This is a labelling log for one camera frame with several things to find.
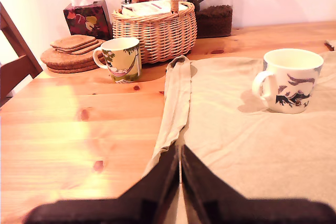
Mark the white mug with blue print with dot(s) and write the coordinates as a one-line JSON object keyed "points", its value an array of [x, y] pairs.
{"points": [[294, 90]]}

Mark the beige cloth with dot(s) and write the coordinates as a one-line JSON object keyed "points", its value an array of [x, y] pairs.
{"points": [[249, 142]]}

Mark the round cork trivet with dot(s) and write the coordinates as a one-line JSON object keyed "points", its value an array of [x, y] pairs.
{"points": [[76, 69], [60, 58]]}

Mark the brown wooden chair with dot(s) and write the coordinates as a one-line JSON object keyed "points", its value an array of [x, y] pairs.
{"points": [[15, 69]]}

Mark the square cork coaster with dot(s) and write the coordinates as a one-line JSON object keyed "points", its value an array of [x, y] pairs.
{"points": [[92, 51], [73, 41], [90, 47]]}

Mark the dark floral tissue box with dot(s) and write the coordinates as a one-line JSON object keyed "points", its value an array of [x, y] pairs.
{"points": [[86, 22]]}

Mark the paper packets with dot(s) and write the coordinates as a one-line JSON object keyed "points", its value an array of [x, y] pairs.
{"points": [[152, 7]]}

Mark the clear coffee storage container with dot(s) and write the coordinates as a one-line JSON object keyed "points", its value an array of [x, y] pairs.
{"points": [[215, 22]]}

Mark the green yellow cartoon mug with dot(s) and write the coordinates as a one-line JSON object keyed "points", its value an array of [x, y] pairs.
{"points": [[123, 61]]}

